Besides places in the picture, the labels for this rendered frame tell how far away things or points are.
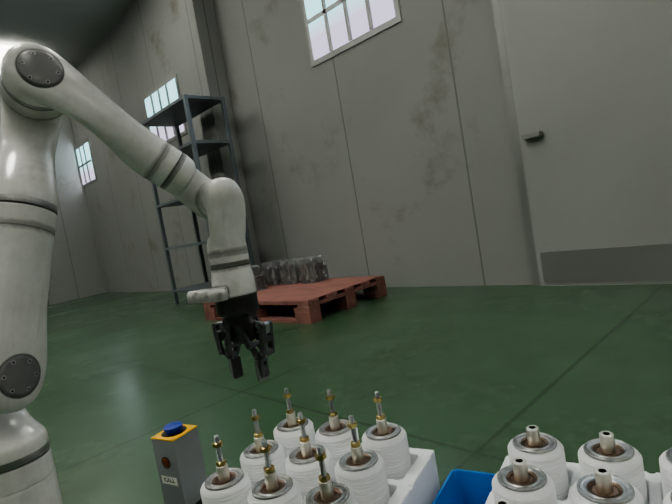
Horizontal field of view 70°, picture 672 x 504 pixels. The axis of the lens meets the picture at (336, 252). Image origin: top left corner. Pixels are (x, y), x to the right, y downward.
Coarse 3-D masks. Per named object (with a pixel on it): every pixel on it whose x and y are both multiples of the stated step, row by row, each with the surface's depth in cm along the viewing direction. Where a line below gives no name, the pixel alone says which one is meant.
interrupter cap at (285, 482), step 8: (264, 480) 91; (280, 480) 90; (288, 480) 89; (256, 488) 88; (264, 488) 88; (280, 488) 87; (288, 488) 86; (256, 496) 85; (264, 496) 85; (272, 496) 84
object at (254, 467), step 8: (280, 448) 104; (240, 456) 104; (272, 456) 101; (280, 456) 102; (248, 464) 100; (256, 464) 100; (264, 464) 100; (280, 464) 102; (248, 472) 100; (256, 472) 100; (280, 472) 102; (256, 480) 100
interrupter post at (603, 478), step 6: (600, 468) 72; (606, 468) 72; (600, 474) 71; (606, 474) 70; (600, 480) 71; (606, 480) 70; (600, 486) 71; (606, 486) 70; (612, 486) 71; (600, 492) 71; (606, 492) 71; (612, 492) 71
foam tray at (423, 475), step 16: (416, 448) 108; (416, 464) 101; (432, 464) 104; (336, 480) 102; (400, 480) 96; (416, 480) 96; (432, 480) 103; (400, 496) 91; (416, 496) 95; (432, 496) 102
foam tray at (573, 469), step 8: (504, 464) 95; (568, 464) 92; (576, 464) 91; (568, 472) 90; (576, 472) 89; (656, 472) 85; (576, 480) 87; (648, 480) 83; (656, 480) 83; (648, 488) 83; (656, 488) 81; (488, 496) 86; (568, 496) 83; (648, 496) 84; (656, 496) 79
